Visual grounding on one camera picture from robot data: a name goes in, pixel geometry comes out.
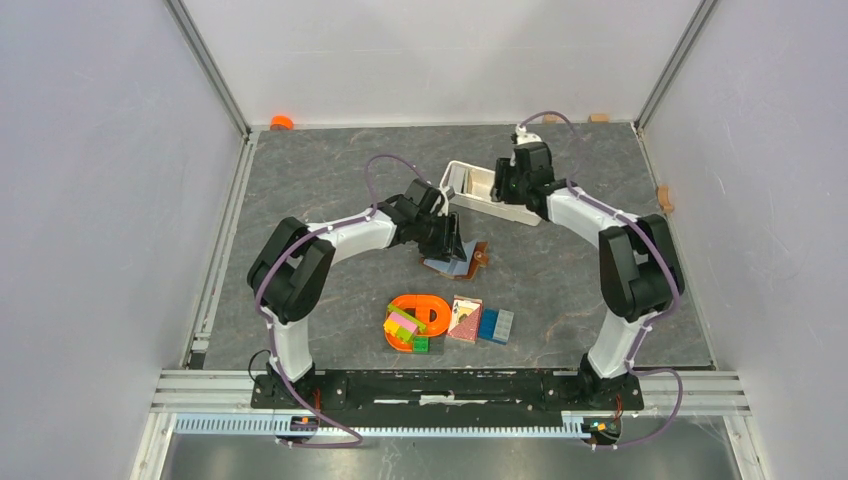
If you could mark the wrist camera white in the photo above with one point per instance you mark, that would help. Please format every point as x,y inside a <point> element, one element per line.
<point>446,193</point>
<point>522,136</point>

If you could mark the wooden curved piece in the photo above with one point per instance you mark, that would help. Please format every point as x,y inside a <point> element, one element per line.
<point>663,195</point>

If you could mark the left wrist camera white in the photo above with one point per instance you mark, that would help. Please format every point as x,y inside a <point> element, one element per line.
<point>446,193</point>

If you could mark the orange plastic loop toy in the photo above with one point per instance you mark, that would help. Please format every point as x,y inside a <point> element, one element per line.
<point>432,310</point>

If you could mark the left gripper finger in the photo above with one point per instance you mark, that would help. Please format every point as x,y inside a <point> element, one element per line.
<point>454,244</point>
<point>435,245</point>

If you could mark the dark grey building brick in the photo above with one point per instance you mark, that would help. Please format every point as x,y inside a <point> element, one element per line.
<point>436,345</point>

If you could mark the green building brick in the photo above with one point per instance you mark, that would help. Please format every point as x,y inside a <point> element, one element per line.
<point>420,345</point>

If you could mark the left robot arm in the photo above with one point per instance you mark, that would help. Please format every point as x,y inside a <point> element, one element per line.
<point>288,276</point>

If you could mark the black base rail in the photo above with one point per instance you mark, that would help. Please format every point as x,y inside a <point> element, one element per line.
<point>527,397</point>

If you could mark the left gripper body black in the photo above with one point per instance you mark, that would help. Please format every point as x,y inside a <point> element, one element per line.
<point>431,221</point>

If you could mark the pink yellow brick stack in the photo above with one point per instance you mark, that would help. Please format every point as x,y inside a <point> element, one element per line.
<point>401,325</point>

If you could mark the orange round cap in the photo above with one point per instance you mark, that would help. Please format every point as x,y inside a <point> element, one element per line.
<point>281,122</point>

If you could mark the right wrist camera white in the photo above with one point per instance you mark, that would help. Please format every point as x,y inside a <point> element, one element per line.
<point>522,136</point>

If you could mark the white plastic tray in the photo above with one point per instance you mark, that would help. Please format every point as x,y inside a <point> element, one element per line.
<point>454,176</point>

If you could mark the playing card box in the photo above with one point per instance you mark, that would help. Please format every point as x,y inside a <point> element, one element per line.
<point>466,314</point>

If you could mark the white cable comb strip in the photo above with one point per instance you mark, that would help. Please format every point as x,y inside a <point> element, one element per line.
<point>289,426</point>

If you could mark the blue building brick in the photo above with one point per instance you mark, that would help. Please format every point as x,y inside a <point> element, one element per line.
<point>487,325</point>

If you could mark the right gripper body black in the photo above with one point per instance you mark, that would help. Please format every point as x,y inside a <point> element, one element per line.
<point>509,186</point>

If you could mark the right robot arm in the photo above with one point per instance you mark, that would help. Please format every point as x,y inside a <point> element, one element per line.
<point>639,268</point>

